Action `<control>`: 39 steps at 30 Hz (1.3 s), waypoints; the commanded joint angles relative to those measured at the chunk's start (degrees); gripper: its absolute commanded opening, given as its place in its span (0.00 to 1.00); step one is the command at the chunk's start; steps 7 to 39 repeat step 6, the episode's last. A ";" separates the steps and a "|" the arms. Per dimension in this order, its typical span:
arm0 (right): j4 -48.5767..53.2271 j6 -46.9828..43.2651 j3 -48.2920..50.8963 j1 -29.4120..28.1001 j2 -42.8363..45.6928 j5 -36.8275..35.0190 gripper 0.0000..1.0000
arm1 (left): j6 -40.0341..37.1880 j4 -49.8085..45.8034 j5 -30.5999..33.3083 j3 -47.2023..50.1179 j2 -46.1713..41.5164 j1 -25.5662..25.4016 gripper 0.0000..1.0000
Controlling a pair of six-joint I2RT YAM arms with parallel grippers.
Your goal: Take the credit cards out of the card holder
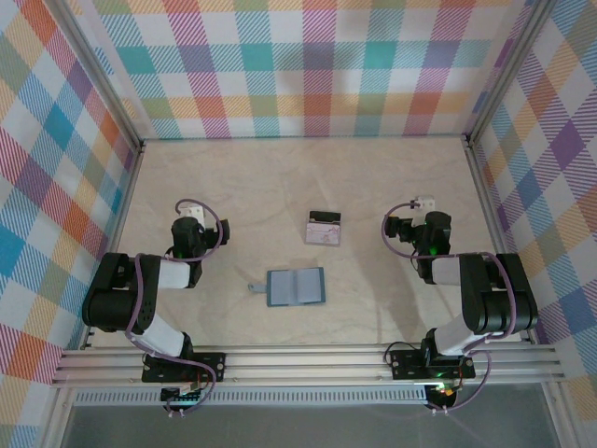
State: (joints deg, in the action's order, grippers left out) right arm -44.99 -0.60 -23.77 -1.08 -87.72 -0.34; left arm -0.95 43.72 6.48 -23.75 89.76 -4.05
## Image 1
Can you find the teal leather card holder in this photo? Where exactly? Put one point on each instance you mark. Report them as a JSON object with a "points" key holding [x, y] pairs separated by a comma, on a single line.
{"points": [[298, 287]]}

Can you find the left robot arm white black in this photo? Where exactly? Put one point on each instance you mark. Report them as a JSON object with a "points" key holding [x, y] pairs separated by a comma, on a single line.
{"points": [[156, 338]]}

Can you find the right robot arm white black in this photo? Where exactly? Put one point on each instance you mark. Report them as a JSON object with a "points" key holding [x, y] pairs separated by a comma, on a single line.
{"points": [[448, 338]]}

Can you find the right circuit board with LED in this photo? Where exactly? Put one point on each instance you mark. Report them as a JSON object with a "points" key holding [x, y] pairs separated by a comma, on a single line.
{"points": [[443, 392]]}

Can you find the left green circuit board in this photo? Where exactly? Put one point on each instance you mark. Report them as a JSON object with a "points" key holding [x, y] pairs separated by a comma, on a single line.
{"points": [[182, 396]]}

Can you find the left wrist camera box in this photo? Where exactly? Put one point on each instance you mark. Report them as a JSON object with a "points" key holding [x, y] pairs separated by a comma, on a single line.
{"points": [[195, 212]]}

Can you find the aluminium table side rail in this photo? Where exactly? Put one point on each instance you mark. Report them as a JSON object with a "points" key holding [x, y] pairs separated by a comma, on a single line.
{"points": [[114, 242], [496, 242]]}

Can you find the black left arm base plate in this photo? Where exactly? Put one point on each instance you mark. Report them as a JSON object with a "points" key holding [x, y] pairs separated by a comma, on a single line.
{"points": [[210, 364]]}

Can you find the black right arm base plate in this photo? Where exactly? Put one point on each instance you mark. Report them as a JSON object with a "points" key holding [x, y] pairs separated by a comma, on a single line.
{"points": [[406, 364]]}

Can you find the aluminium mounting rail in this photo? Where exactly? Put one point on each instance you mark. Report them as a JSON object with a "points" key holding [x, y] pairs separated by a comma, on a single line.
{"points": [[303, 366]]}

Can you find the aluminium frame post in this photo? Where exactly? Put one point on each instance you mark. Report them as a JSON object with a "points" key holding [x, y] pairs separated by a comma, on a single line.
{"points": [[508, 70], [98, 79]]}

